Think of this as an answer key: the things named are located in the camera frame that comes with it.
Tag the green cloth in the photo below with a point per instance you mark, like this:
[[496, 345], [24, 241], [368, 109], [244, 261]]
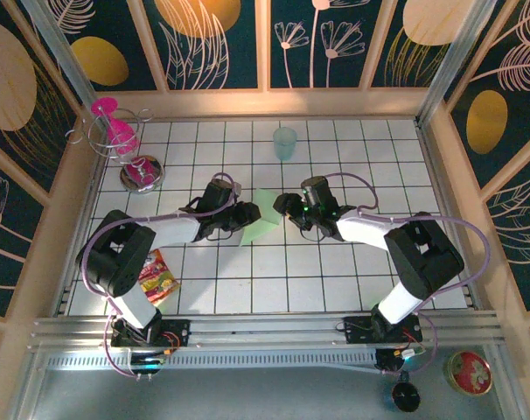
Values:
[[265, 219]]

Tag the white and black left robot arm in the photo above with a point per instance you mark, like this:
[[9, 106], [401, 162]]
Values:
[[116, 258]]

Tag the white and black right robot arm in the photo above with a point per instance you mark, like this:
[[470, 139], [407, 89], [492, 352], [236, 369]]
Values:
[[422, 254]]

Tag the translucent teal plastic cup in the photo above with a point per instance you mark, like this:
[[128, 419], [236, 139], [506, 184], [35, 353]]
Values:
[[285, 142]]

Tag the colourful snack packet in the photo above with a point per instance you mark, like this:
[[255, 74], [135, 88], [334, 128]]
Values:
[[160, 282]]

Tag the pink plastic wine glass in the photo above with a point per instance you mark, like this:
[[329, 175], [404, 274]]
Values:
[[123, 135]]

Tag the round black cap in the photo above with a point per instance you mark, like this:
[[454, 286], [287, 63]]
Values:
[[406, 396]]

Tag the round red tin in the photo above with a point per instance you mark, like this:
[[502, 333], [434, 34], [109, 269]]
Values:
[[468, 374]]

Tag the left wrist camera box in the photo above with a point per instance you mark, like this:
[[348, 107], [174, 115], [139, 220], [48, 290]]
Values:
[[237, 189]]

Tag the aluminium mounting rail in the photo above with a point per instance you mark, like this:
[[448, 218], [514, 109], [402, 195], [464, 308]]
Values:
[[265, 328]]

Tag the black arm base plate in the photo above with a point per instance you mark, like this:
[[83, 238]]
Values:
[[357, 330], [177, 332]]

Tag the aluminium frame post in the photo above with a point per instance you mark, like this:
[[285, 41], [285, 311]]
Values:
[[457, 52], [59, 48]]

